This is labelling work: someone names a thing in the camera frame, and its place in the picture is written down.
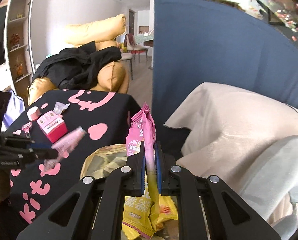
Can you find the yellow snack packet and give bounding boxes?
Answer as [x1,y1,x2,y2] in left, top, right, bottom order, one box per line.
[122,189,178,239]

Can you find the pink sachet wrapper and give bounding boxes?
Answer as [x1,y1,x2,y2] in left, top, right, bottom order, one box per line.
[124,102,161,239]

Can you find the paper trash bag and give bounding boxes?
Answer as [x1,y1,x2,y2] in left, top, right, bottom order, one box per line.
[80,144,127,179]

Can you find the pink rectangular box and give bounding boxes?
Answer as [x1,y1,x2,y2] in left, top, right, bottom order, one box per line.
[37,111,68,143]

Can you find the pink hexagonal jar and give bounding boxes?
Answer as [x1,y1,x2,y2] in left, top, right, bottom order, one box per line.
[27,106,41,121]

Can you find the black pink-patterned tablecloth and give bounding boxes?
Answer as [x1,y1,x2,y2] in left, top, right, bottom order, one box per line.
[9,90,140,225]

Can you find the black jacket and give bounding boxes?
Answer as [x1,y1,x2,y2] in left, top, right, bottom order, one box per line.
[32,41,121,89]

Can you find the orange leather sofa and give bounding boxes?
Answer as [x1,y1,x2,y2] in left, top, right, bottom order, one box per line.
[28,14,129,105]

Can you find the dining chair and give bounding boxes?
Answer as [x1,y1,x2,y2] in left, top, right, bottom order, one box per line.
[124,33,148,61]

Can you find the blue partition panel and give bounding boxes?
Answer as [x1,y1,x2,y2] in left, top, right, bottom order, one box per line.
[152,0,298,132]

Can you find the white wall shelf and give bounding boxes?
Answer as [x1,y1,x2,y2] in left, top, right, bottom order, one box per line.
[4,0,35,103]

